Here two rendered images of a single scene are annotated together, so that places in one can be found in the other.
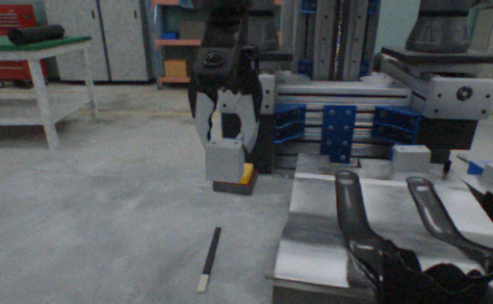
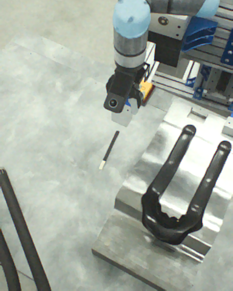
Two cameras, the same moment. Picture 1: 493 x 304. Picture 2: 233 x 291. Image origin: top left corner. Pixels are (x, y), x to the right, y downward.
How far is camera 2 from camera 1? 0.78 m
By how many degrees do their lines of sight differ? 41
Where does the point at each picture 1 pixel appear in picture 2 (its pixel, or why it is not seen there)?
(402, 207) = (202, 162)
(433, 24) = not seen: outside the picture
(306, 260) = (128, 193)
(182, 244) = (97, 138)
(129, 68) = not seen: outside the picture
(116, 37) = not seen: outside the picture
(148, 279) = (79, 156)
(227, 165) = (121, 120)
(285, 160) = (194, 52)
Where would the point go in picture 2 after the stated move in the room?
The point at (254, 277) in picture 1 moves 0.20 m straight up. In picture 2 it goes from (125, 167) to (127, 135)
